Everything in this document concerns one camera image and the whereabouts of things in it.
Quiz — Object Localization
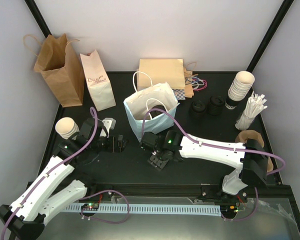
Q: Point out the black frame post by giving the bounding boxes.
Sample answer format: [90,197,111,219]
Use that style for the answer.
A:
[24,0,52,38]
[246,0,294,73]

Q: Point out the light blue paper bag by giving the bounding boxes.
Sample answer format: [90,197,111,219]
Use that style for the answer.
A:
[123,71,179,141]

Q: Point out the flat bags with coloured handles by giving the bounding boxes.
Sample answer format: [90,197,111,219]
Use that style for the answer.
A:
[183,61,208,98]

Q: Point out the stack of white paper cups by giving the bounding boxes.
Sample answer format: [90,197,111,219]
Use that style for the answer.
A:
[225,71,255,110]

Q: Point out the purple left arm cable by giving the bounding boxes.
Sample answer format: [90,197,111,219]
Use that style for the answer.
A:
[1,106,131,240]

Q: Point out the black left frame post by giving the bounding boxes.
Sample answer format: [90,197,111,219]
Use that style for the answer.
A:
[24,0,52,38]

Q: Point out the black right frame post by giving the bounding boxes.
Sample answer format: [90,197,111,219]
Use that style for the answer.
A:
[246,0,294,73]

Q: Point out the single black cup lid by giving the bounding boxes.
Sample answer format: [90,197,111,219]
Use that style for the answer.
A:
[149,105,167,119]

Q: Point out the brown kraft paper bag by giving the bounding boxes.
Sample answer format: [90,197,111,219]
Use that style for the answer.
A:
[23,33,85,108]

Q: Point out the flat tan paper bag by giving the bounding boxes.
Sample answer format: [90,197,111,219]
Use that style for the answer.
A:
[139,58,185,90]

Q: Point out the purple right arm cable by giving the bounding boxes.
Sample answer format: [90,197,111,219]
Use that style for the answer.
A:
[141,108,286,222]

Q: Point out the bundle of white straws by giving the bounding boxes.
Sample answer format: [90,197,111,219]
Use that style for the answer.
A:
[235,91,267,131]

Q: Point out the paper cup near left arm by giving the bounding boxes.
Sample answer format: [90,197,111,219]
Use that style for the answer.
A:
[54,117,79,140]

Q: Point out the small lit circuit board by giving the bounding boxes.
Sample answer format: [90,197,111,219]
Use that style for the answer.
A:
[81,202,99,211]

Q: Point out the right stack black lids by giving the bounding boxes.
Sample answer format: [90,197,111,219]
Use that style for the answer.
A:
[207,96,225,116]

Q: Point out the light blue slotted cable duct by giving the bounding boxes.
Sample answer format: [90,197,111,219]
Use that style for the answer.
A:
[64,201,221,218]

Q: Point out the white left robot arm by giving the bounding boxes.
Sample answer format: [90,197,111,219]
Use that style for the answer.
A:
[0,117,123,240]

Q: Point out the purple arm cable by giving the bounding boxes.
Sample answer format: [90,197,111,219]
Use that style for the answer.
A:
[141,108,286,222]
[1,106,131,240]

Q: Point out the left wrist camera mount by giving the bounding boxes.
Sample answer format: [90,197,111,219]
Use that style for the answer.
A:
[99,117,116,138]

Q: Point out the pink cream paper bag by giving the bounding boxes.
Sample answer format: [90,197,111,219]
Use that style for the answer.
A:
[80,50,116,112]

